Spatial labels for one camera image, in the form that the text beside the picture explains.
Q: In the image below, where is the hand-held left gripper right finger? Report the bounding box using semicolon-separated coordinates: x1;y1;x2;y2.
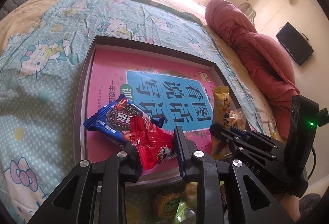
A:
174;126;295;224

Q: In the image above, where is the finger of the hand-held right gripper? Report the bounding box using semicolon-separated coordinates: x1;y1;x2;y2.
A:
230;125;286;149
209;124;278;163

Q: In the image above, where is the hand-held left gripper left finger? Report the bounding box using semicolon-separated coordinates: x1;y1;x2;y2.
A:
27;146;143;224

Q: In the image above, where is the clear bag of pastries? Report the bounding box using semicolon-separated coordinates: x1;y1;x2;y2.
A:
229;108;248;132

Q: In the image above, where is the red candy packet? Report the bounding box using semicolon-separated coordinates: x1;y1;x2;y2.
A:
129;116;180;170

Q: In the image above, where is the yellow cake packet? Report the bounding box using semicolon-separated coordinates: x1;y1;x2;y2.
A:
210;86;233;161

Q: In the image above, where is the blue cookie packet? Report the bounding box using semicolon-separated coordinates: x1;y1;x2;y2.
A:
83;94;165;149

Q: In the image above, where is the round pastry with green label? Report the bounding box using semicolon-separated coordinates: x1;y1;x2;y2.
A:
153;189;182;218

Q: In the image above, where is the grey cardboard box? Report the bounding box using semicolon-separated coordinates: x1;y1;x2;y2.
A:
73;35;250;187

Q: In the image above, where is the pink quilt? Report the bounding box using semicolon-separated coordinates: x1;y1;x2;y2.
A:
205;0;301;140

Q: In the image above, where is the pink book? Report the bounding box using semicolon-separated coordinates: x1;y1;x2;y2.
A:
86;49;214;178

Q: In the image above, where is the black television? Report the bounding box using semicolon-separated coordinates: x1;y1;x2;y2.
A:
276;22;314;67

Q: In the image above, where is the cartoon cat printed blanket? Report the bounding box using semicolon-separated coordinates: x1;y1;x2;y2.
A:
0;0;265;217

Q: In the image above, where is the beige bed sheet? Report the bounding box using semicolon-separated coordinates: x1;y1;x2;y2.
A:
0;0;286;145

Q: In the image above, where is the black cable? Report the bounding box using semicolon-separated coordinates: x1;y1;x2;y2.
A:
308;146;318;181

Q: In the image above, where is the white wall pipe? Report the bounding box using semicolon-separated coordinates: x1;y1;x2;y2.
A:
239;2;256;24

